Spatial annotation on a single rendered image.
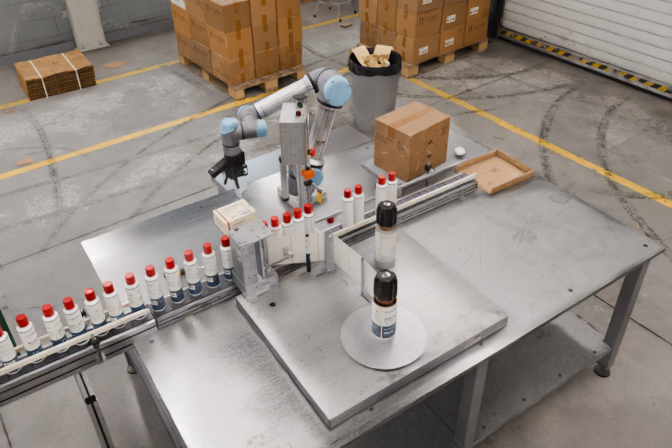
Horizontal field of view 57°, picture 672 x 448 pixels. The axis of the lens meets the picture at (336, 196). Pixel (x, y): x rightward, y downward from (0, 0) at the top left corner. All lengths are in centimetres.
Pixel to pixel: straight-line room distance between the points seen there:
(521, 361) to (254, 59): 388
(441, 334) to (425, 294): 21
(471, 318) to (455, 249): 46
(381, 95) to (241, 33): 148
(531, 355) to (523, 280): 65
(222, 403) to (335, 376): 39
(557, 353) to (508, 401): 41
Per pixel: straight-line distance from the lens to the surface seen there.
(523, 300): 258
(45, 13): 758
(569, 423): 331
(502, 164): 338
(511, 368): 315
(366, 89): 511
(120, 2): 778
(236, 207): 289
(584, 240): 296
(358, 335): 227
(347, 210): 267
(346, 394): 213
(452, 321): 237
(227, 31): 575
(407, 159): 305
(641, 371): 365
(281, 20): 603
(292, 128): 235
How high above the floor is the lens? 256
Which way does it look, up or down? 35 degrees down
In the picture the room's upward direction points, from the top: 1 degrees counter-clockwise
